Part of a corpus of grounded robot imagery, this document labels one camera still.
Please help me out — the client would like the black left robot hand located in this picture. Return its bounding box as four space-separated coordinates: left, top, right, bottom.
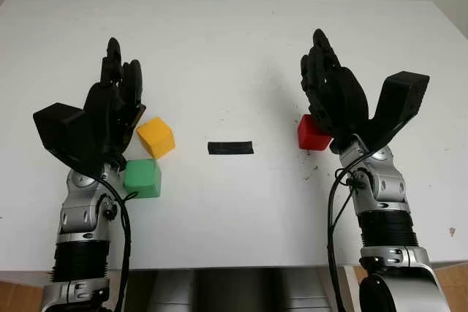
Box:
84 37 148 167

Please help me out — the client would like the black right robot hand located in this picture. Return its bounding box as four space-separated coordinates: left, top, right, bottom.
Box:
299 28 371 152

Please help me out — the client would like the red wooden block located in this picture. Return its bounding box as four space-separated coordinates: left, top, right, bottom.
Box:
297 114 333 151

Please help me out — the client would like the yellow wooden block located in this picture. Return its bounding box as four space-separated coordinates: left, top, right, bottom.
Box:
136 116 176 160

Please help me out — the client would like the green wooden block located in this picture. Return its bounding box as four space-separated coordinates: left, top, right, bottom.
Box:
123 159 162 200

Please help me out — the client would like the black tape strip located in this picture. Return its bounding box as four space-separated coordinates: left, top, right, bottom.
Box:
207 140 254 156

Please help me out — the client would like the grey robot torso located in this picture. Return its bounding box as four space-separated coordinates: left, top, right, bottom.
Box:
124 267 330 312

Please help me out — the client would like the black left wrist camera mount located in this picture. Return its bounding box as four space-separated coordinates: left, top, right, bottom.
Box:
32 102 105 181

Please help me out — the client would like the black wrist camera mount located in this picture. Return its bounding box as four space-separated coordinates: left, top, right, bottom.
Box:
367 70 431 153
32 102 105 181

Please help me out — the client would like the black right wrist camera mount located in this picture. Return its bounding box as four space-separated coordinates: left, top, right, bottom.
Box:
367 70 431 153

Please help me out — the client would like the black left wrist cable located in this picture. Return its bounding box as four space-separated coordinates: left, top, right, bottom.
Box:
97 172 140 312

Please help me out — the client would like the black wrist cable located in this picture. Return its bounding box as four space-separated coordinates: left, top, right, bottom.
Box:
97 172 140 312
326 167 366 312

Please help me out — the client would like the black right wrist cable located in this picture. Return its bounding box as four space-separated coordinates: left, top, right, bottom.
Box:
326 167 366 312

